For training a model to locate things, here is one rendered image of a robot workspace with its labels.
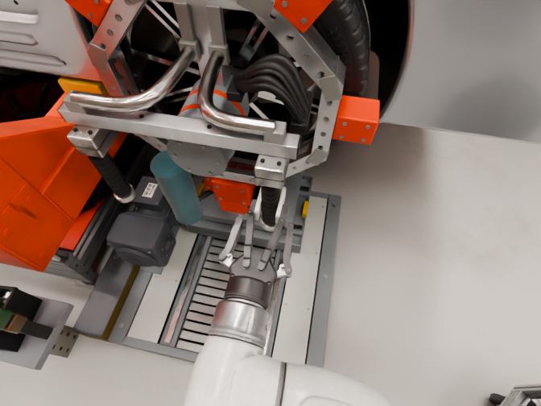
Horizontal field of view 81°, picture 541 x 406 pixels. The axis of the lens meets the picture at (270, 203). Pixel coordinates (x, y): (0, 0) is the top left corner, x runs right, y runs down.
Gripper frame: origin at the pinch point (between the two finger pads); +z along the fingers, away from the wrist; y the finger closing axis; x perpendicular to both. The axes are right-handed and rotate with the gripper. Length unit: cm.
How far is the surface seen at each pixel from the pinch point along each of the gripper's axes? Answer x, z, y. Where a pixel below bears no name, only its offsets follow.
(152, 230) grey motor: -42, 7, -42
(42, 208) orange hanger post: -17, -3, -59
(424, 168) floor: -83, 89, 66
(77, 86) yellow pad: -11, 36, -68
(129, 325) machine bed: -75, -19, -51
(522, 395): -67, -14, 86
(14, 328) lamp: -24, -31, -53
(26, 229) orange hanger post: -17, -10, -59
